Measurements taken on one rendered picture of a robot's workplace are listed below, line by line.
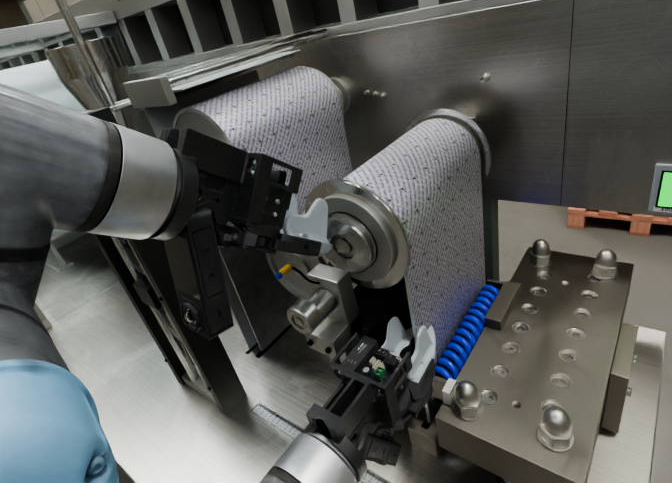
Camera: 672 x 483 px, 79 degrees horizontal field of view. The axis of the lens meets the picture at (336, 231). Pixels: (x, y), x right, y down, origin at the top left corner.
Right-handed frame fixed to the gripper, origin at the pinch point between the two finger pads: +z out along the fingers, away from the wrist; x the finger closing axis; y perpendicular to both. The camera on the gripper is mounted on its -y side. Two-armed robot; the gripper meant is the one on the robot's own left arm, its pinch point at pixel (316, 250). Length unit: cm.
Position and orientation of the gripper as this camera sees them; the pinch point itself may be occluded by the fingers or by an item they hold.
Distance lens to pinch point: 46.2
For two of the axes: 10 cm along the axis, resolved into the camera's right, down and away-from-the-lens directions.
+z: 5.9, 1.5, 7.9
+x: -7.8, -1.5, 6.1
